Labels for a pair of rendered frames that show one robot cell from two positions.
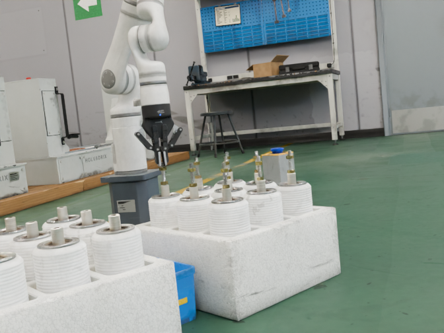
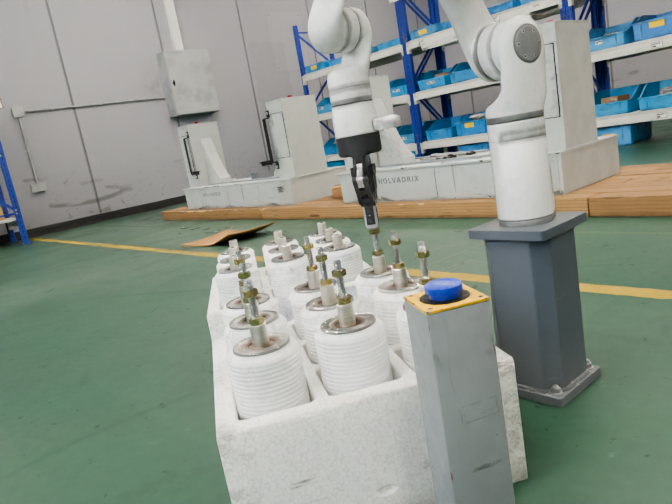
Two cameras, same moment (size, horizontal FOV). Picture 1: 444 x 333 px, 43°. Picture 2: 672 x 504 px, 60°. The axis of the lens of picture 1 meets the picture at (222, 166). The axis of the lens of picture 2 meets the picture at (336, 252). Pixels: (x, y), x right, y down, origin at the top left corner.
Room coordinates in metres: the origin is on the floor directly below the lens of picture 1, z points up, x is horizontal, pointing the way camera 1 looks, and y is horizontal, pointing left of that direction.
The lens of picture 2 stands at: (1.93, -0.73, 0.50)
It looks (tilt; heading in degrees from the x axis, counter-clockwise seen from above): 11 degrees down; 122
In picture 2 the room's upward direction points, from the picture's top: 10 degrees counter-clockwise
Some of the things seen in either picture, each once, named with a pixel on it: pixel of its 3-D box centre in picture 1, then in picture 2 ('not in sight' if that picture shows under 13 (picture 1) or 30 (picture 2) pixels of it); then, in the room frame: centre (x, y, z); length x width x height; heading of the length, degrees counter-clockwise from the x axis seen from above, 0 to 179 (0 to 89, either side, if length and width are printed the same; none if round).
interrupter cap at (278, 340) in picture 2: (292, 184); (261, 344); (1.45, -0.18, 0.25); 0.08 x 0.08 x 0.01
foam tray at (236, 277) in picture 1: (234, 250); (347, 398); (1.46, -0.01, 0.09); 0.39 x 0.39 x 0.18; 43
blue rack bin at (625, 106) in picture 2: not in sight; (618, 100); (1.50, 4.95, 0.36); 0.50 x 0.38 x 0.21; 71
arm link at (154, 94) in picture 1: (152, 93); (365, 114); (1.48, 0.16, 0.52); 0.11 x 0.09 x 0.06; 19
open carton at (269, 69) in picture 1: (267, 67); not in sight; (6.24, -0.62, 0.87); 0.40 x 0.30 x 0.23; 57
